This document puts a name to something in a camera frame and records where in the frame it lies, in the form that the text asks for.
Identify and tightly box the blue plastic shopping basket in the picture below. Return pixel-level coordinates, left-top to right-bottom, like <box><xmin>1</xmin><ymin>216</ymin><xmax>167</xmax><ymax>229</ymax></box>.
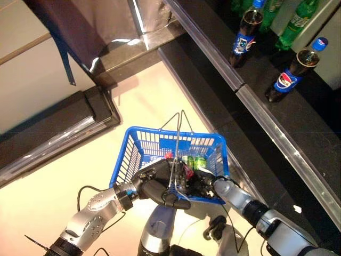
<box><xmin>109</xmin><ymin>109</ymin><xmax>231</xmax><ymax>206</ymax></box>

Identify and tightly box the Pepsi bottle cartoon label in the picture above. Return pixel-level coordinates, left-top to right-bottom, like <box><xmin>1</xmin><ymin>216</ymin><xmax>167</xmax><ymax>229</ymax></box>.
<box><xmin>229</xmin><ymin>0</ymin><xmax>267</xmax><ymax>69</ymax></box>

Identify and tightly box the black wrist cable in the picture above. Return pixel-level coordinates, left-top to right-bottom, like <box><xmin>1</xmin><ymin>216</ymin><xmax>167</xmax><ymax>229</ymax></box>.
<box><xmin>221</xmin><ymin>202</ymin><xmax>258</xmax><ymax>253</ymax></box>
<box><xmin>76</xmin><ymin>185</ymin><xmax>126</xmax><ymax>233</ymax></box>

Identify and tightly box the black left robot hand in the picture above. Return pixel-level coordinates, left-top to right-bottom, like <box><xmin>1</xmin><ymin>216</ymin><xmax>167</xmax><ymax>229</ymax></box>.
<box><xmin>129</xmin><ymin>158</ymin><xmax>192</xmax><ymax>211</ymax></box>

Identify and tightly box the silver left robot leg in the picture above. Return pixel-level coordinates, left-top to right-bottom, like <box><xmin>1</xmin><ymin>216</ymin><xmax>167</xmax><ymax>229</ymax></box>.
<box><xmin>137</xmin><ymin>204</ymin><xmax>178</xmax><ymax>256</ymax></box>

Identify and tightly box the black display counter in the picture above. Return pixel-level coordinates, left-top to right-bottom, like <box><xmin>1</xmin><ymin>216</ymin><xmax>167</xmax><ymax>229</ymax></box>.
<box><xmin>0</xmin><ymin>86</ymin><xmax>122</xmax><ymax>187</ymax></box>

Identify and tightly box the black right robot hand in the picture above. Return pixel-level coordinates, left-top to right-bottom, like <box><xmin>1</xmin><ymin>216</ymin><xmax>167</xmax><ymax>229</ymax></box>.
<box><xmin>183</xmin><ymin>170</ymin><xmax>223</xmax><ymax>199</ymax></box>

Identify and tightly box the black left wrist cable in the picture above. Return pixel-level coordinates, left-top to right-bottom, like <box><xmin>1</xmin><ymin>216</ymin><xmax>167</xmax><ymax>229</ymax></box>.
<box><xmin>76</xmin><ymin>185</ymin><xmax>126</xmax><ymax>233</ymax></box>

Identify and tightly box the black shelf board clear rail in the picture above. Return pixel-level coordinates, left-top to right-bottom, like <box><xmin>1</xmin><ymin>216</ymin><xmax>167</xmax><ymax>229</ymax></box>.
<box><xmin>162</xmin><ymin>0</ymin><xmax>341</xmax><ymax>230</ymax></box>

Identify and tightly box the brown glossy side panel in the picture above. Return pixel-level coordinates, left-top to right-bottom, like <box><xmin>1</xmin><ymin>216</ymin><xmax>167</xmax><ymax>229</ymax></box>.
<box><xmin>22</xmin><ymin>0</ymin><xmax>187</xmax><ymax>81</ymax></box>

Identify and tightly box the Pepsi bottle globe logo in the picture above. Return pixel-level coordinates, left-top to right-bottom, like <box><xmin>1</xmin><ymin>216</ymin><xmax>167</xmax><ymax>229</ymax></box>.
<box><xmin>264</xmin><ymin>36</ymin><xmax>329</xmax><ymax>103</ymax></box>

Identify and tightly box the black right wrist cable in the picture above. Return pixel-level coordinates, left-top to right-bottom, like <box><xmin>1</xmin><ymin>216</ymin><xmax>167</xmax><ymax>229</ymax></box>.
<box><xmin>221</xmin><ymin>202</ymin><xmax>258</xmax><ymax>253</ymax></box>

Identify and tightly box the green Sprite bottle yellow cap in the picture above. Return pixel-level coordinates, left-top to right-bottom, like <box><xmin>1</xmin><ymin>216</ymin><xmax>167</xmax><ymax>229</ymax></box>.
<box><xmin>230</xmin><ymin>0</ymin><xmax>253</xmax><ymax>11</ymax></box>
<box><xmin>259</xmin><ymin>0</ymin><xmax>285</xmax><ymax>35</ymax></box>
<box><xmin>275</xmin><ymin>0</ymin><xmax>320</xmax><ymax>52</ymax></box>

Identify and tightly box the dark fabric strap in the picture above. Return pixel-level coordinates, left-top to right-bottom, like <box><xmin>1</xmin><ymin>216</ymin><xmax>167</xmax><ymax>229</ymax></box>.
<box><xmin>48</xmin><ymin>30</ymin><xmax>77</xmax><ymax>86</ymax></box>

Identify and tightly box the black base shelf board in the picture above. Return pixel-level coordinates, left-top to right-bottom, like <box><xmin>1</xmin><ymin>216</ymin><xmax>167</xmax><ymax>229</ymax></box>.
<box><xmin>157</xmin><ymin>34</ymin><xmax>341</xmax><ymax>251</ymax></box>

